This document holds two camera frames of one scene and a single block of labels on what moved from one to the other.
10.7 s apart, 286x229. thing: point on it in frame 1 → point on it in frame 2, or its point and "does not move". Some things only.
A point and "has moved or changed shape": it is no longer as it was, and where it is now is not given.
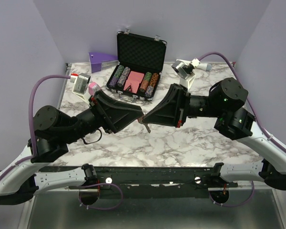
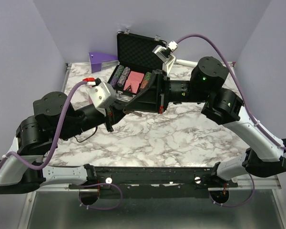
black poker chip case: [141, 60] does not move
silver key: [147, 127] has moved or changed shape
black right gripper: [164, 113] → [154, 97]
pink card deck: [134, 80] does not move
